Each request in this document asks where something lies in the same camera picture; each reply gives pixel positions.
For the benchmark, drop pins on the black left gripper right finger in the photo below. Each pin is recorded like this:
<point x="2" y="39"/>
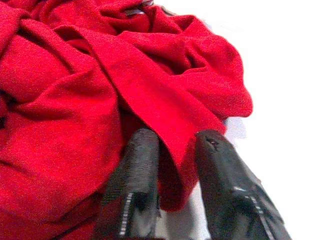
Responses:
<point x="225" y="187"/>

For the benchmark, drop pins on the red t-shirt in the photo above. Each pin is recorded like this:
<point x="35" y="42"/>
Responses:
<point x="75" y="100"/>

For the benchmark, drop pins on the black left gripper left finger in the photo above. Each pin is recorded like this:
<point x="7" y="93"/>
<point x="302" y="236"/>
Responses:
<point x="135" y="175"/>

